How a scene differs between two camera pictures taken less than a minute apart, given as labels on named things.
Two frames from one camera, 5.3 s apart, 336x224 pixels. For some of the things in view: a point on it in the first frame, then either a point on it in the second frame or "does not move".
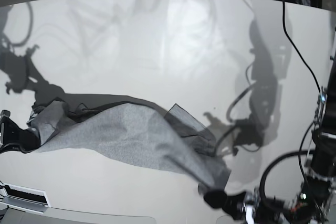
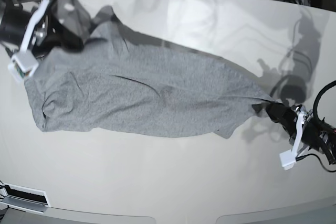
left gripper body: (10, 133) -> (45, 39)
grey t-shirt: (131, 129) -> (116, 82)
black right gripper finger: (232, 204) -> (281, 113)
